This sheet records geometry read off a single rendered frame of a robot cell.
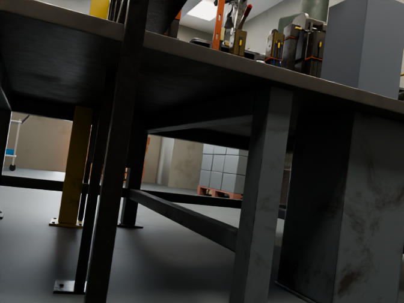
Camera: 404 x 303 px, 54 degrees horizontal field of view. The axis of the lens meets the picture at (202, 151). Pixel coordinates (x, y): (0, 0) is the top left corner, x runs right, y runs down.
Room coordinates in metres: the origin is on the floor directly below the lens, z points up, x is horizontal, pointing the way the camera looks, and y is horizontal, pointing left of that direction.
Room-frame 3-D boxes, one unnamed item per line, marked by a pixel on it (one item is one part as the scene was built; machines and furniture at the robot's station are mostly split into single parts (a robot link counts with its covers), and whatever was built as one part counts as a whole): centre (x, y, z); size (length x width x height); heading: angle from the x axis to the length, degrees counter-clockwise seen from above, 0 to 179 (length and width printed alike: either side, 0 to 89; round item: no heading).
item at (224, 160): (6.11, -0.62, 0.60); 1.24 x 0.80 x 1.20; 24
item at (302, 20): (1.85, -0.46, 0.95); 0.18 x 0.13 x 0.49; 107
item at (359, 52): (1.46, -0.55, 0.90); 0.20 x 0.20 x 0.40; 24
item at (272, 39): (1.80, -0.28, 0.88); 0.11 x 0.07 x 0.37; 17
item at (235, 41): (1.77, -0.10, 0.87); 0.10 x 0.07 x 0.35; 17
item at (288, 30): (1.81, -0.34, 0.91); 0.07 x 0.05 x 0.42; 17
